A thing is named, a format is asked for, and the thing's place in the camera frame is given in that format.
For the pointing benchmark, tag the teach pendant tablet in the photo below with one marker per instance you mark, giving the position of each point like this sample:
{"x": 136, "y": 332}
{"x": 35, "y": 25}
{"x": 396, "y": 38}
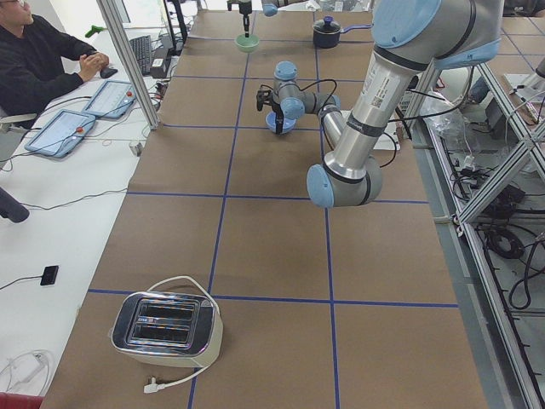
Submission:
{"x": 61, "y": 134}
{"x": 111, "y": 100}

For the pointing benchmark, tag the black computer mouse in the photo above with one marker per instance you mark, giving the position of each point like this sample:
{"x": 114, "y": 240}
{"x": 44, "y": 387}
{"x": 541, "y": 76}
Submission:
{"x": 108, "y": 72}

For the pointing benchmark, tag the near teach pendant tablet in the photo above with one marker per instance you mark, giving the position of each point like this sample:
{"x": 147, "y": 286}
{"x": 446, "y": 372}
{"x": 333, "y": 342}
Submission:
{"x": 61, "y": 134}

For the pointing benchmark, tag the far teach pendant tablet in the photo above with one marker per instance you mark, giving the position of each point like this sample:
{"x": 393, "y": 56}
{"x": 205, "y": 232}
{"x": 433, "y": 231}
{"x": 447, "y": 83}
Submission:
{"x": 111, "y": 100}

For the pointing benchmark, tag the blue bowl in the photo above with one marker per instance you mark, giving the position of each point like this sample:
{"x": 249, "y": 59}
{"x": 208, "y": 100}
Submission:
{"x": 272, "y": 123}

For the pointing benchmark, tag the seated person in black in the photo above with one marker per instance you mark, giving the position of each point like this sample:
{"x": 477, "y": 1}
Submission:
{"x": 40, "y": 63}

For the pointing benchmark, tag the aluminium frame post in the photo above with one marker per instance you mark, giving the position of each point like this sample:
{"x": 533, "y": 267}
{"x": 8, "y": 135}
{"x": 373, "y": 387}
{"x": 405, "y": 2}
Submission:
{"x": 120, "y": 41}

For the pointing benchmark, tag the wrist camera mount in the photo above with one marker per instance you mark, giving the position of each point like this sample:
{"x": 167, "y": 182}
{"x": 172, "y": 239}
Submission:
{"x": 264, "y": 97}
{"x": 231, "y": 4}

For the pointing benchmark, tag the small black box on desk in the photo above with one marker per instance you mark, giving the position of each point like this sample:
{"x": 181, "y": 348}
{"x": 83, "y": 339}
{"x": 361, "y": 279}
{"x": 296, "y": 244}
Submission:
{"x": 49, "y": 275}

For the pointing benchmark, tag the black keyboard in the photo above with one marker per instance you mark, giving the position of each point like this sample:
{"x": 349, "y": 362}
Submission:
{"x": 142, "y": 50}

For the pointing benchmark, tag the aluminium rack frame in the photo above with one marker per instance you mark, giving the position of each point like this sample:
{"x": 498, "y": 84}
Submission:
{"x": 486, "y": 125}

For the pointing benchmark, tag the dark blue pot with lid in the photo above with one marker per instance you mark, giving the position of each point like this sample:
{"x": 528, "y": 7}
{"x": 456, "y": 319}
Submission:
{"x": 327, "y": 32}

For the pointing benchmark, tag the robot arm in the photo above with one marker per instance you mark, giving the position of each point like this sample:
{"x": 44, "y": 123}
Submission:
{"x": 268, "y": 7}
{"x": 408, "y": 37}

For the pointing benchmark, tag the green bowl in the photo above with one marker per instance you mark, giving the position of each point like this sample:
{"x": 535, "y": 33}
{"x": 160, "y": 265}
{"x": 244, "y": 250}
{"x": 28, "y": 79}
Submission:
{"x": 247, "y": 44}

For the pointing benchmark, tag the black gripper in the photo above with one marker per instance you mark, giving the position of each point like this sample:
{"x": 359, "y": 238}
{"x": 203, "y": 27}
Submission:
{"x": 278, "y": 109}
{"x": 244, "y": 8}

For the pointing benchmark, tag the white and chrome toaster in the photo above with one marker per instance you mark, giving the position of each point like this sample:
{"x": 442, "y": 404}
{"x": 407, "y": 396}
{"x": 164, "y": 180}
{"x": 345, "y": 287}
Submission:
{"x": 169, "y": 329}

